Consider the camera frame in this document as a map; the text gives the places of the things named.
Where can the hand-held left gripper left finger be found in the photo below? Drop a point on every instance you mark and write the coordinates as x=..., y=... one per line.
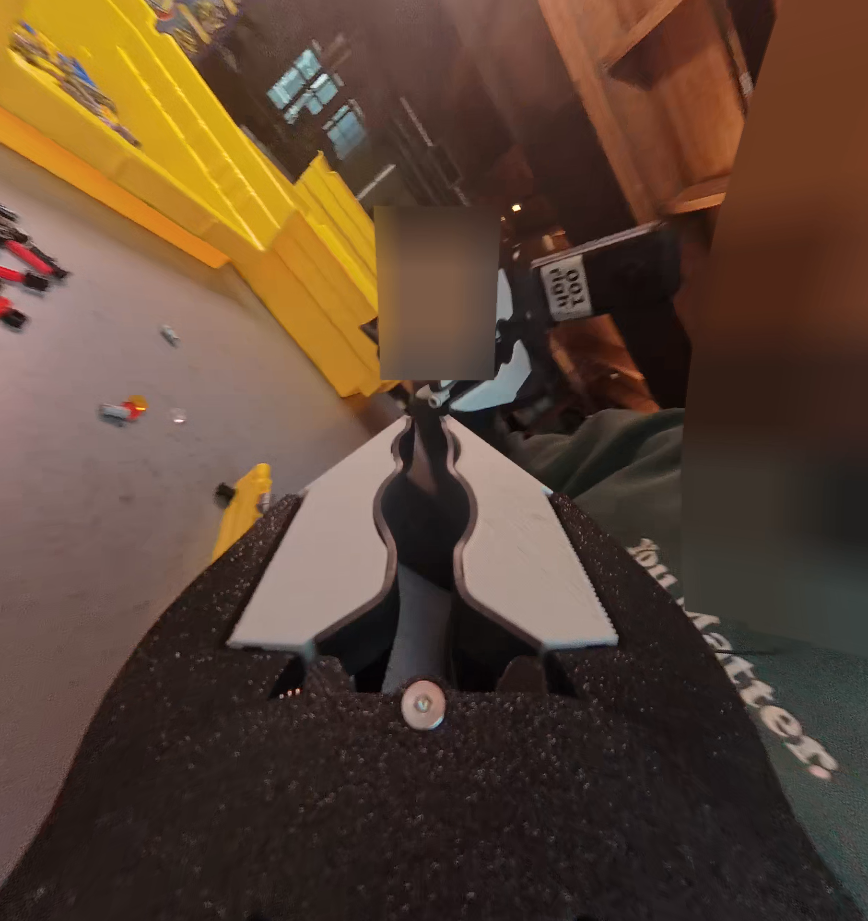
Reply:
x=319, y=568

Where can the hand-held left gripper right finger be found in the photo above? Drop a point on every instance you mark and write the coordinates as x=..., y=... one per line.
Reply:
x=535, y=568

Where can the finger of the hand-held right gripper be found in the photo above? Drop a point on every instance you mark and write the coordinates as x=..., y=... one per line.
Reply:
x=509, y=378
x=507, y=298

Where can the small light grey lego pin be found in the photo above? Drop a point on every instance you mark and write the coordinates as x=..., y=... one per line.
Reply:
x=168, y=335
x=435, y=396

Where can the yellow lego beam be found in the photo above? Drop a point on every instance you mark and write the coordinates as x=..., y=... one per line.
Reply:
x=236, y=518

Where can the black lego pin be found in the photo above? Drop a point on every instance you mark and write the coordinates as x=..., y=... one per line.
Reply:
x=224, y=492

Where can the yellow plastic bin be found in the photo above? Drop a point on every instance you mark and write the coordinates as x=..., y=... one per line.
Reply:
x=153, y=158
x=340, y=208
x=319, y=324

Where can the pile of small lego pins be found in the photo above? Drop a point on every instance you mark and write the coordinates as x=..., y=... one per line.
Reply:
x=9, y=266

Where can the orange round lego stud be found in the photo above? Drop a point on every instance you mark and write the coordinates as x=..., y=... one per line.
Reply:
x=138, y=404

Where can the pile of grey lego parts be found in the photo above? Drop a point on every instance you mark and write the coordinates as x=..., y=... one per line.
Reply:
x=81, y=86

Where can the person's green sweatshirt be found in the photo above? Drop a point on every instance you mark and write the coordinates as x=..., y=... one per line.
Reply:
x=801, y=791

